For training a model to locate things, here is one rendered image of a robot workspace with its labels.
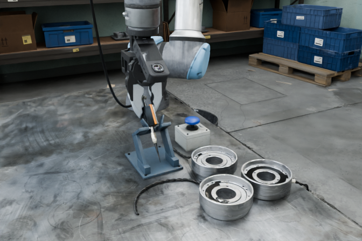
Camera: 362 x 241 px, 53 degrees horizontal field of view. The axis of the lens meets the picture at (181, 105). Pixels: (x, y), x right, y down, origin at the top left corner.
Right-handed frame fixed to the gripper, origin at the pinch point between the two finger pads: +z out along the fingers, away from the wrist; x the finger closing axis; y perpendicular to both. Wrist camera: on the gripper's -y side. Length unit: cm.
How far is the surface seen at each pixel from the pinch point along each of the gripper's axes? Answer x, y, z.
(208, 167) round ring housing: -7.2, -17.1, 7.0
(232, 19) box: -250, 320, 52
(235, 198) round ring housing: -6.7, -27.7, 7.3
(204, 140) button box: -15.2, -2.2, 10.1
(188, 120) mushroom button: -11.9, 1.2, 4.9
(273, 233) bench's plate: -9.3, -36.3, 9.7
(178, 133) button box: -9.9, 2.9, 9.4
